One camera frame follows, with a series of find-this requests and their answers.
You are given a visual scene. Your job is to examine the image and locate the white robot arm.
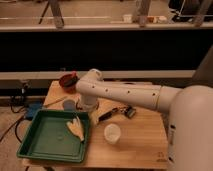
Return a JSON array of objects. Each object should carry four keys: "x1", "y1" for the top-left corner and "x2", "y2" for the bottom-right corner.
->
[{"x1": 76, "y1": 69, "x2": 213, "y2": 171}]

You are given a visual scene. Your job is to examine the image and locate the grey round lid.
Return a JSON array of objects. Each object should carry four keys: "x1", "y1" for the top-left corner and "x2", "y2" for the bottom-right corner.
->
[{"x1": 62, "y1": 100, "x2": 76, "y2": 111}]

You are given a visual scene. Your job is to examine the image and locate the small black metal clip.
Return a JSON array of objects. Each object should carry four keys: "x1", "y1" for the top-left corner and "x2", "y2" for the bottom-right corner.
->
[{"x1": 124, "y1": 106, "x2": 136, "y2": 119}]

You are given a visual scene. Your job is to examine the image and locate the wooden stick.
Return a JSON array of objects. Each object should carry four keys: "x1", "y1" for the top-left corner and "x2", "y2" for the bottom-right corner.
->
[{"x1": 43, "y1": 96, "x2": 67, "y2": 108}]

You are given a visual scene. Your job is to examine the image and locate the red bowl with utensil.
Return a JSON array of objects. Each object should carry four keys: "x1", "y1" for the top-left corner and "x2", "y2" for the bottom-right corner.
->
[{"x1": 59, "y1": 71, "x2": 78, "y2": 91}]

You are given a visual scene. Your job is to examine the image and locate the green plastic tray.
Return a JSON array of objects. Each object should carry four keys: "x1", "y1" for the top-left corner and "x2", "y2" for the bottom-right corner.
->
[{"x1": 17, "y1": 110, "x2": 90, "y2": 163}]

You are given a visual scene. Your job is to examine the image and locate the blue power box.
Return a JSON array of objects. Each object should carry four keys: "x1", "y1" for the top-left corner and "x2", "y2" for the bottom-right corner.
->
[{"x1": 25, "y1": 102, "x2": 43, "y2": 120}]

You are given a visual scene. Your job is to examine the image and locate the black handled knife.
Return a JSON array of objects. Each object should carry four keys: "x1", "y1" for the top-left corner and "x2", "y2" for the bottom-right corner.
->
[{"x1": 98, "y1": 108, "x2": 118, "y2": 122}]

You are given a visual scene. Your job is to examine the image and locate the black cables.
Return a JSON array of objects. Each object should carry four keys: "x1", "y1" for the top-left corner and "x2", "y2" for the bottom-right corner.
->
[{"x1": 0, "y1": 83, "x2": 31, "y2": 144}]

